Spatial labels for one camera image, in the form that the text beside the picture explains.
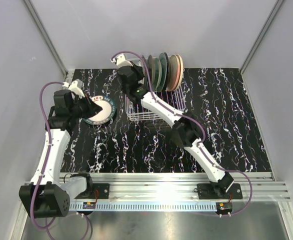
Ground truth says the pink cream branch plate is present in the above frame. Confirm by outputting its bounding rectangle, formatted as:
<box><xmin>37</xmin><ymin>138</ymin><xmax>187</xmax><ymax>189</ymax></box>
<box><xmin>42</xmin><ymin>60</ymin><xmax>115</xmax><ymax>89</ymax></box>
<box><xmin>167</xmin><ymin>54</ymin><xmax>181</xmax><ymax>92</ymax></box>

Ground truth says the orange cream leaf plate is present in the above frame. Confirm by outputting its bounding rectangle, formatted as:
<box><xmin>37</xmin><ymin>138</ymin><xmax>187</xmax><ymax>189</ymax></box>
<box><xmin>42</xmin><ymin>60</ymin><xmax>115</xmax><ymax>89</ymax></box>
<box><xmin>176</xmin><ymin>54</ymin><xmax>184</xmax><ymax>90</ymax></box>

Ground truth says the right aluminium frame post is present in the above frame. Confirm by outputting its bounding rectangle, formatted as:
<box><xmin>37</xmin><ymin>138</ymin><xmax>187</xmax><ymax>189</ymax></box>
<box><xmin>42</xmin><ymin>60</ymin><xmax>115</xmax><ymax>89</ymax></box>
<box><xmin>239</xmin><ymin>0</ymin><xmax>286</xmax><ymax>75</ymax></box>

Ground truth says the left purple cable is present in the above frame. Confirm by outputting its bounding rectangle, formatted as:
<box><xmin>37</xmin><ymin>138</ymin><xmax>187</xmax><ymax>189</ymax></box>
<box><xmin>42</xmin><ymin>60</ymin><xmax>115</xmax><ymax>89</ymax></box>
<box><xmin>28</xmin><ymin>81</ymin><xmax>95</xmax><ymax>240</ymax></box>

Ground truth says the white plate dark lettered rim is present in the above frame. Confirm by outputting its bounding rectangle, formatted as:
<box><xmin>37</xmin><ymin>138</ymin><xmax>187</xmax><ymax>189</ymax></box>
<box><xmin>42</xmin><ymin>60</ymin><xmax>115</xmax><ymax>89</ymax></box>
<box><xmin>83</xmin><ymin>95</ymin><xmax>117</xmax><ymax>126</ymax></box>

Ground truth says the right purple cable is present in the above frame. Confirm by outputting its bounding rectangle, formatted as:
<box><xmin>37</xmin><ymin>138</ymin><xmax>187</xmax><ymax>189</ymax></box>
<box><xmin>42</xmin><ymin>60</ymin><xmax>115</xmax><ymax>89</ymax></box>
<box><xmin>111</xmin><ymin>51</ymin><xmax>254</xmax><ymax>216</ymax></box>

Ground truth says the dark striped rim plate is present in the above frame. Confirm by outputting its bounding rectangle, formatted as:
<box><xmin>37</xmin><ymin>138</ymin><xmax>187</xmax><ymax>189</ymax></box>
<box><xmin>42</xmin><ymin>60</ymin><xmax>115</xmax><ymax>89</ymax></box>
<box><xmin>159</xmin><ymin>52</ymin><xmax>169</xmax><ymax>92</ymax></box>

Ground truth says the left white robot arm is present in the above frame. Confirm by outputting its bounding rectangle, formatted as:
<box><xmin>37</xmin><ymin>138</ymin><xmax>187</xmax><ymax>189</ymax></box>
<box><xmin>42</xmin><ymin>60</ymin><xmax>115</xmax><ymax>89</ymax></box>
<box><xmin>18</xmin><ymin>89</ymin><xmax>102</xmax><ymax>220</ymax></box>

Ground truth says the left aluminium frame post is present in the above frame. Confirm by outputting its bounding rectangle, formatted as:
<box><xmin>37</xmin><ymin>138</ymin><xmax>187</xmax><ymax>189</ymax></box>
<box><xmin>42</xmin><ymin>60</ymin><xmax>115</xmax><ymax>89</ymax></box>
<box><xmin>21</xmin><ymin>0</ymin><xmax>69</xmax><ymax>78</ymax></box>

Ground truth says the green plate with flower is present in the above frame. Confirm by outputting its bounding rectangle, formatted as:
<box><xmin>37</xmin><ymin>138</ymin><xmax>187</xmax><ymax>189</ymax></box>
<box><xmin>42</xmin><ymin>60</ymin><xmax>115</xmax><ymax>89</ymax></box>
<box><xmin>151</xmin><ymin>57</ymin><xmax>162</xmax><ymax>92</ymax></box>

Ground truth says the grey reindeer snowflake plate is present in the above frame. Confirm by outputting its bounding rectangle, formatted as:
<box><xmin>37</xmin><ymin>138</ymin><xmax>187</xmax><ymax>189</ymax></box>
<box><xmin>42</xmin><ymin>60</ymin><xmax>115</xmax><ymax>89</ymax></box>
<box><xmin>147</xmin><ymin>55</ymin><xmax>155</xmax><ymax>89</ymax></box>

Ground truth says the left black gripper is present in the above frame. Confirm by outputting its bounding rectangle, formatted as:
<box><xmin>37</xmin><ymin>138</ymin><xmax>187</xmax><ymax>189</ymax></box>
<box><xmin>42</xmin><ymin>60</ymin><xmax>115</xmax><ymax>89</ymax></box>
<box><xmin>69</xmin><ymin>92</ymin><xmax>103</xmax><ymax>120</ymax></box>

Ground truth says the aluminium frame post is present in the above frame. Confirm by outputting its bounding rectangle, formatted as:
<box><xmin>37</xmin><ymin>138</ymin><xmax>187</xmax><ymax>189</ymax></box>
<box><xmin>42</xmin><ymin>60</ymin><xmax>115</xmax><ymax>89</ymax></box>
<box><xmin>21</xmin><ymin>0</ymin><xmax>69</xmax><ymax>78</ymax></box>
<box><xmin>239</xmin><ymin>0</ymin><xmax>286</xmax><ymax>75</ymax></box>

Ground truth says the aluminium mounting rail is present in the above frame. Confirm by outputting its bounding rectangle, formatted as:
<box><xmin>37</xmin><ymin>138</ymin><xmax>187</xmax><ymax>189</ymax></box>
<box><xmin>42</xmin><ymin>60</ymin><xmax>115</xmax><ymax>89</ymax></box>
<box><xmin>91</xmin><ymin>172</ymin><xmax>290</xmax><ymax>203</ymax></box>

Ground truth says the white wire dish rack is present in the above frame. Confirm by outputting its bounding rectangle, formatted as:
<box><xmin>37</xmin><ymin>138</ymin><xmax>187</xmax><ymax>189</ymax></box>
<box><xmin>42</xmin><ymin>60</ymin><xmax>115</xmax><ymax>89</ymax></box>
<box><xmin>125</xmin><ymin>83</ymin><xmax>185</xmax><ymax>126</ymax></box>

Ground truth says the white slotted cable duct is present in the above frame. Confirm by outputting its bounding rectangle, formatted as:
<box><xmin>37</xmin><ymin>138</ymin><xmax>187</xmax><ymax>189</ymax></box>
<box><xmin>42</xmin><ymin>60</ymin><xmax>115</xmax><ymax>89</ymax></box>
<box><xmin>70</xmin><ymin>201</ymin><xmax>231</xmax><ymax>212</ymax></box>

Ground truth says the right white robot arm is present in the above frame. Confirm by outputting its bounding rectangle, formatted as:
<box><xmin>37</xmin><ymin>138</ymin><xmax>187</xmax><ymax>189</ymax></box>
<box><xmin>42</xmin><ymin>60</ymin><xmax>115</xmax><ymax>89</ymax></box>
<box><xmin>117</xmin><ymin>63</ymin><xmax>235</xmax><ymax>199</ymax></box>

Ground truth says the purple cable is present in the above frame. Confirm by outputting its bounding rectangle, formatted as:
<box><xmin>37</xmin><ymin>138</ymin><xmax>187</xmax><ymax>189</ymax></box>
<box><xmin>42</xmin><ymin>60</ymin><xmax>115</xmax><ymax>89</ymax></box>
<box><xmin>28</xmin><ymin>81</ymin><xmax>95</xmax><ymax>240</ymax></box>
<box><xmin>111</xmin><ymin>51</ymin><xmax>254</xmax><ymax>216</ymax></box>

